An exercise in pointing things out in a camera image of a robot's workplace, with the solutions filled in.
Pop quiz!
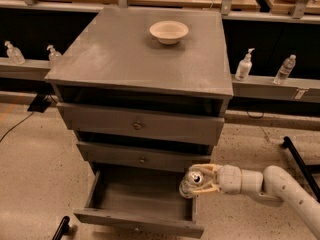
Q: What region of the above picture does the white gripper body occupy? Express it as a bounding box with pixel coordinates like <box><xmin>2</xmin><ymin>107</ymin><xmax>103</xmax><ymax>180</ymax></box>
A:
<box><xmin>217</xmin><ymin>165</ymin><xmax>241</xmax><ymax>195</ymax></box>

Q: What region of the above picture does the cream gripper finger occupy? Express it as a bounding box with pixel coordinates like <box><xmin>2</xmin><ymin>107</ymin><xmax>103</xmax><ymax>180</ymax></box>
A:
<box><xmin>190</xmin><ymin>164</ymin><xmax>221</xmax><ymax>178</ymax></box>
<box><xmin>189</xmin><ymin>182</ymin><xmax>219</xmax><ymax>196</ymax></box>

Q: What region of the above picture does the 7up soda can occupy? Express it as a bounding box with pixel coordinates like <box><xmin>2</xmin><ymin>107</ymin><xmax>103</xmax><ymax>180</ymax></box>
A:
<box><xmin>179</xmin><ymin>170</ymin><xmax>204</xmax><ymax>199</ymax></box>

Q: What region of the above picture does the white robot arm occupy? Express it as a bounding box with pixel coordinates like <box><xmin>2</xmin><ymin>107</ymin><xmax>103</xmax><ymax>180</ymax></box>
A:
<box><xmin>179</xmin><ymin>164</ymin><xmax>320</xmax><ymax>239</ymax></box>

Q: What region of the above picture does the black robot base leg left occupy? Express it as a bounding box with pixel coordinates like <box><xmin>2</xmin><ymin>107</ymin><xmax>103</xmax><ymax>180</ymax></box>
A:
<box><xmin>52</xmin><ymin>216</ymin><xmax>70</xmax><ymax>240</ymax></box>

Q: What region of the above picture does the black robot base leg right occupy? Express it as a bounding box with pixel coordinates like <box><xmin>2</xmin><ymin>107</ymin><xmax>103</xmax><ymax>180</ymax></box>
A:
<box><xmin>281</xmin><ymin>136</ymin><xmax>320</xmax><ymax>202</ymax></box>

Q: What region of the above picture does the grey open bottom drawer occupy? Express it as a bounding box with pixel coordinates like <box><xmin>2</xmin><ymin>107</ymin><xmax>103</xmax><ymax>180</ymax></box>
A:
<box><xmin>74</xmin><ymin>166</ymin><xmax>204</xmax><ymax>239</ymax></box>

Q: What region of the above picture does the grey middle drawer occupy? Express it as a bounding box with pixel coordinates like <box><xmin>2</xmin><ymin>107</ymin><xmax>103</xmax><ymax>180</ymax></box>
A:
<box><xmin>77</xmin><ymin>141</ymin><xmax>210</xmax><ymax>172</ymax></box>

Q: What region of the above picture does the grey wooden drawer cabinet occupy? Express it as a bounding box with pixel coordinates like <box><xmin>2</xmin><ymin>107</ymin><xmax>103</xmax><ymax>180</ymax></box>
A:
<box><xmin>44</xmin><ymin>6</ymin><xmax>234</xmax><ymax>186</ymax></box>

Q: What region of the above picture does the grey top drawer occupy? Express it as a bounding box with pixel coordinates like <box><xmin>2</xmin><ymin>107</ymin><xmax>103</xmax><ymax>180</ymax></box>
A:
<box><xmin>57</xmin><ymin>103</ymin><xmax>224</xmax><ymax>145</ymax></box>

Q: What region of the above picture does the white pump lotion bottle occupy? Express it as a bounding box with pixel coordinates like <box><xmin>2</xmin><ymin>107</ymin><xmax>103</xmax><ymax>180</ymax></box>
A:
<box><xmin>235</xmin><ymin>48</ymin><xmax>254</xmax><ymax>81</ymax></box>

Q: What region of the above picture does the clear plastic water bottle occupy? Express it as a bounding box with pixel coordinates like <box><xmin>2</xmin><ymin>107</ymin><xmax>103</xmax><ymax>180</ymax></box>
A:
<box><xmin>273</xmin><ymin>54</ymin><xmax>296</xmax><ymax>85</ymax></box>

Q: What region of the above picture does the white paper bowl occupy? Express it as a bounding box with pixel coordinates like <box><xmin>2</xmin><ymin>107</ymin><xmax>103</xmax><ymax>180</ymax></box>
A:
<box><xmin>149</xmin><ymin>21</ymin><xmax>189</xmax><ymax>45</ymax></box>

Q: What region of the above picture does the black floor box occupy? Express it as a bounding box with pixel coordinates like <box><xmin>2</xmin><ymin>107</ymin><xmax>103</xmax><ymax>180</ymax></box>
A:
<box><xmin>27</xmin><ymin>94</ymin><xmax>51</xmax><ymax>113</ymax></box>

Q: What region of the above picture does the black floor cable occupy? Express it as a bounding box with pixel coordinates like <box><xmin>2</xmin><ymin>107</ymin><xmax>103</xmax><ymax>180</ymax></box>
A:
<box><xmin>0</xmin><ymin>111</ymin><xmax>35</xmax><ymax>143</ymax></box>

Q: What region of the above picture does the grey metal shelf rail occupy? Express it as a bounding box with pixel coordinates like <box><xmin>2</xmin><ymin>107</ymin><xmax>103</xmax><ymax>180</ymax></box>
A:
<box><xmin>0</xmin><ymin>57</ymin><xmax>320</xmax><ymax>103</ymax></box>

